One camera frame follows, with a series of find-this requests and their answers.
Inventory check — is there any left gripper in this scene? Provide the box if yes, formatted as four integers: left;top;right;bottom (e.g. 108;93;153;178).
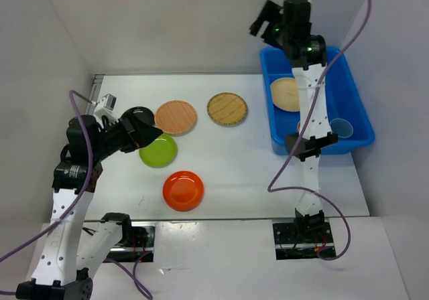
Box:
92;110;163;160

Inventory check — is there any orange round plate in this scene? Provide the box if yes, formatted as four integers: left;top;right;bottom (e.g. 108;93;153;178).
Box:
162;170;204;212

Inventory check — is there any beige round plate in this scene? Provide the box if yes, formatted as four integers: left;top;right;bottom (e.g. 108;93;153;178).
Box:
270;77;300;113

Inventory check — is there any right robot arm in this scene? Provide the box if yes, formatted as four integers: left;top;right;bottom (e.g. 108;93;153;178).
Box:
249;0;338;242

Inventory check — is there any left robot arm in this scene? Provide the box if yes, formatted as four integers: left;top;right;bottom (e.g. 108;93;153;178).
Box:
15;114;163;299

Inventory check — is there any blue plastic bin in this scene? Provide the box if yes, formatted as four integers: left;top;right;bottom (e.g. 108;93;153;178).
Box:
259;47;375;155

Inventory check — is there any black round plate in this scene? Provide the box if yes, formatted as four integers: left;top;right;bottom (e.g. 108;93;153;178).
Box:
121;106;155;126

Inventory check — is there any green round plate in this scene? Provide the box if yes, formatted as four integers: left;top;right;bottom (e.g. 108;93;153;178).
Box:
139;134;178;168

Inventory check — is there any light brown woven plate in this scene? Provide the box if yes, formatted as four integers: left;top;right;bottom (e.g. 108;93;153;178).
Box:
154;100;197;135

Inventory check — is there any bamboo pattern round plate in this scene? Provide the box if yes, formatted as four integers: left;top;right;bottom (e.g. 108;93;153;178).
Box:
206;92;248;127

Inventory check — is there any blue plastic cup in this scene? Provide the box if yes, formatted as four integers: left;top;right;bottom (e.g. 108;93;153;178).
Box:
330;118;354;139

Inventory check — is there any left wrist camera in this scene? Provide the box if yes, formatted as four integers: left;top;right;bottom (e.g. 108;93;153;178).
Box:
93;94;118;123

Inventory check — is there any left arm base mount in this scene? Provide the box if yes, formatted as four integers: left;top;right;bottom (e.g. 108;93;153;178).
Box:
107;221;156;263

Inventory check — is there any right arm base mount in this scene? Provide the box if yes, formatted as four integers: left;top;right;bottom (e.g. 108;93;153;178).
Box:
272;222;336;260

